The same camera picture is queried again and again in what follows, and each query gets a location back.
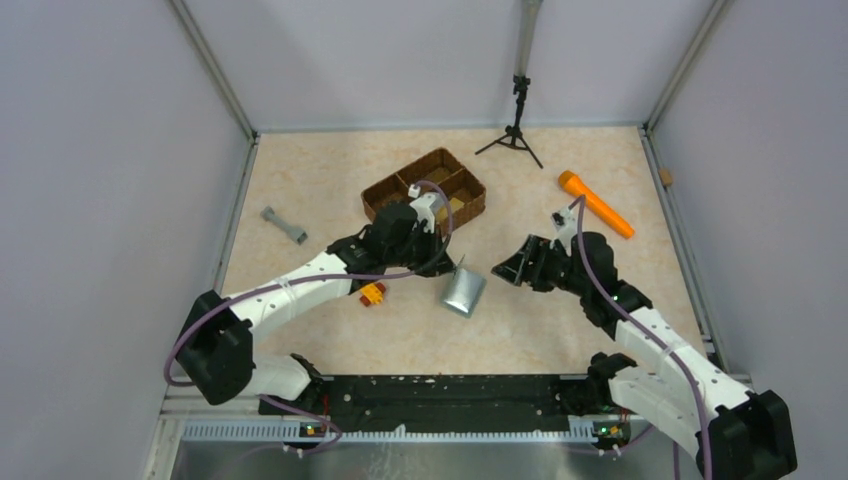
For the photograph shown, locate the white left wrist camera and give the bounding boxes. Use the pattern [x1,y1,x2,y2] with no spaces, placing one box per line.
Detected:
[408,185,446,234]

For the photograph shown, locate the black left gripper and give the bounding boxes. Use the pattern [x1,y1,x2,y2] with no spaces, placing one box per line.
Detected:
[386,222,456,278]

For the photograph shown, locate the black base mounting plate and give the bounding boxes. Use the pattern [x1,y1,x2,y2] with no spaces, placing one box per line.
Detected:
[258,374,633,444]

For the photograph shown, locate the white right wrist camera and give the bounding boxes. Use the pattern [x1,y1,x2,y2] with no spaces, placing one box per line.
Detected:
[551,204,579,253]

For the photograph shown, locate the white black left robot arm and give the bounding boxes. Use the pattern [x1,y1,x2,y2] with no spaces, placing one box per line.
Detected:
[166,193,454,414]

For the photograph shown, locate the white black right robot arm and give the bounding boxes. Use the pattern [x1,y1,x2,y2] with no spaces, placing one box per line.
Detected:
[492,232,798,479]

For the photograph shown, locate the aluminium frame rail front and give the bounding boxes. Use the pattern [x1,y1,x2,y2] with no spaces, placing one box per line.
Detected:
[162,374,641,447]

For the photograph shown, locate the black camera tripod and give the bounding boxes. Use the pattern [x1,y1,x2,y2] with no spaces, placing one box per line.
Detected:
[474,75,544,169]

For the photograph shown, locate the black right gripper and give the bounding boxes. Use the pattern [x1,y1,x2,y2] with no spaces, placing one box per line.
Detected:
[492,234,590,297]

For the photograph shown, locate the orange red toy block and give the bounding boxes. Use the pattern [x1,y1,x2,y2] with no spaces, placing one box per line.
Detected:
[359,282,387,307]

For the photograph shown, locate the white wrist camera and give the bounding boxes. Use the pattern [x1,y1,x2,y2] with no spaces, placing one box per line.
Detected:
[551,204,579,253]
[408,185,446,234]

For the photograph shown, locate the yellow card in basket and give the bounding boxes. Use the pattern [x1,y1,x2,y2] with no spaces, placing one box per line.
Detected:
[449,197,465,212]

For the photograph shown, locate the brown wicker divided basket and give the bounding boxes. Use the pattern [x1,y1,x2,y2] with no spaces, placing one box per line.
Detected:
[360,147,487,231]

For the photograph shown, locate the orange flashlight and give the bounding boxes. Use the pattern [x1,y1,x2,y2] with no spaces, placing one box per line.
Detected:
[557,170,635,239]

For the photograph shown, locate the small wooden block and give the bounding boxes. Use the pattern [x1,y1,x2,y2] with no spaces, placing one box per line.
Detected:
[658,168,673,188]

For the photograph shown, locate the green card holder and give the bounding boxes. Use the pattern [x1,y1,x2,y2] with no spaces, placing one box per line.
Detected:
[440,257,487,318]

